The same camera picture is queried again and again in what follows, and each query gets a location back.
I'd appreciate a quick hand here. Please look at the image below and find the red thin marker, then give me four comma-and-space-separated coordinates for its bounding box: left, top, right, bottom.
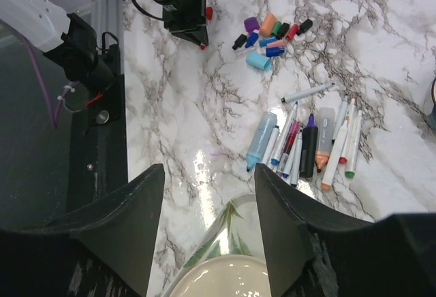
200, 6, 213, 50

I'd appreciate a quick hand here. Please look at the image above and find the floral rectangular tray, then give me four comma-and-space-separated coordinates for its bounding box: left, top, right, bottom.
162, 193, 265, 296

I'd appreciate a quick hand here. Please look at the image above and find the pink and cream plate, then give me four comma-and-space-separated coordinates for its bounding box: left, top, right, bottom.
169, 255, 271, 297

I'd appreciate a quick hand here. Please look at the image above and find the purple marker cap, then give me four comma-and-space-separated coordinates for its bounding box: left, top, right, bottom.
244, 16, 260, 35

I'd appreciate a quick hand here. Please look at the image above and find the pink pen cap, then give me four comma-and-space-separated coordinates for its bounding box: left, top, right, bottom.
266, 40, 286, 48

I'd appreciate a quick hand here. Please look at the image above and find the dark rimmed ceramic bowl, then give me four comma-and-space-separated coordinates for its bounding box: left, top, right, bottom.
422, 78, 436, 130

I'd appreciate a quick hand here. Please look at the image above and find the light blue marker cap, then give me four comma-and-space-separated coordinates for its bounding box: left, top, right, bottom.
246, 52, 272, 71

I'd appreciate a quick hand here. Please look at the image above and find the orange highlighter clear cap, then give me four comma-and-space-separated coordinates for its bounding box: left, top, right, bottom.
315, 108, 335, 173

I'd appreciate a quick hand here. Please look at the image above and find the green pen cap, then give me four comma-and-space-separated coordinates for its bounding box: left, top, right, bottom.
270, 21, 282, 37

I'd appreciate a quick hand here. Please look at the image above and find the maroon gel pen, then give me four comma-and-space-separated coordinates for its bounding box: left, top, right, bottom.
276, 121, 300, 175

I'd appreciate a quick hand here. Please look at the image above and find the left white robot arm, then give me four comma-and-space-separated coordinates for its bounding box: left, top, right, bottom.
1, 0, 209, 93

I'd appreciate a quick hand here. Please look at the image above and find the green white marker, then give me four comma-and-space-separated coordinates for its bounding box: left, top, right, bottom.
345, 109, 362, 179

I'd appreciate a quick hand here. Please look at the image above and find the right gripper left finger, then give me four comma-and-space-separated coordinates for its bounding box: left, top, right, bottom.
1, 163, 165, 296

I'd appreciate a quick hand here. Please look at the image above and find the red capped white marker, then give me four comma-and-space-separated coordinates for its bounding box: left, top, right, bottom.
339, 97, 356, 164

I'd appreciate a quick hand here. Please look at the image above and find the black pen cap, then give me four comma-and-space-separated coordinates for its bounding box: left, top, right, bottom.
296, 18, 313, 36
276, 22, 290, 40
232, 34, 247, 50

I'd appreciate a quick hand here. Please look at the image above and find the pink capped white marker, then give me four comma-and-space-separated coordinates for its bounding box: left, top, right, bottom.
321, 119, 349, 190

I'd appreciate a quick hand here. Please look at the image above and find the white pen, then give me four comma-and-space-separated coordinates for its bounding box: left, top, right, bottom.
281, 83, 335, 103

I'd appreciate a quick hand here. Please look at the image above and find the red pen cap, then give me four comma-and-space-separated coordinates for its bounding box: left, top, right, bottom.
285, 24, 299, 42

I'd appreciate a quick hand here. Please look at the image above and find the blue capped white marker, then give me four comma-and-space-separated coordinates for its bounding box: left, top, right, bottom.
270, 101, 298, 166

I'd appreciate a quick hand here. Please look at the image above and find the black capped white marker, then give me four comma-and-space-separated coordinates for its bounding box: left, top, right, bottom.
332, 95, 349, 144

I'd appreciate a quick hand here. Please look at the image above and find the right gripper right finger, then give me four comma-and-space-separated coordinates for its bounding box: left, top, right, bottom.
255, 164, 435, 296

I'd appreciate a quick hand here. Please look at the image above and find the dark blue pen cap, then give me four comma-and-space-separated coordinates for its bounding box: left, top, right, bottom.
265, 47, 285, 58

